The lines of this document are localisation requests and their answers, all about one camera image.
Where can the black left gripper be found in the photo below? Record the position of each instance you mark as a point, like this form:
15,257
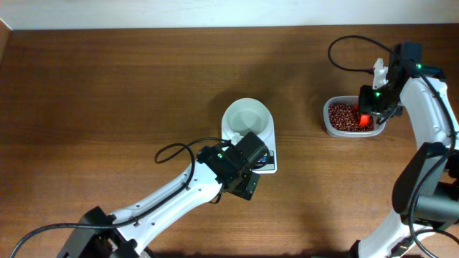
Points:
247,184

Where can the red measuring scoop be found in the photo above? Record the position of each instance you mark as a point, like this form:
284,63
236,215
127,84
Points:
362,119

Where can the clear plastic container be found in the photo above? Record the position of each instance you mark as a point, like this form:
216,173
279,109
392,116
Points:
350,100

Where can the red adzuki beans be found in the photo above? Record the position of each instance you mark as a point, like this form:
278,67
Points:
342,117

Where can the grey round bowl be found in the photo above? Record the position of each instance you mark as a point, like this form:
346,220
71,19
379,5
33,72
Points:
246,115

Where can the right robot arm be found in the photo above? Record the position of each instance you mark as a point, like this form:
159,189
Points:
422,205

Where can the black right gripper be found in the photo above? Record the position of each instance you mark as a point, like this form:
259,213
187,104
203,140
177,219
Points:
365,105

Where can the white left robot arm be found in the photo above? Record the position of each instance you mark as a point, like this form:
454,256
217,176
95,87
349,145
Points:
214,170

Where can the white digital kitchen scale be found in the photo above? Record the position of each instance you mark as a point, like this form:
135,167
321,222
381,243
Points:
268,163

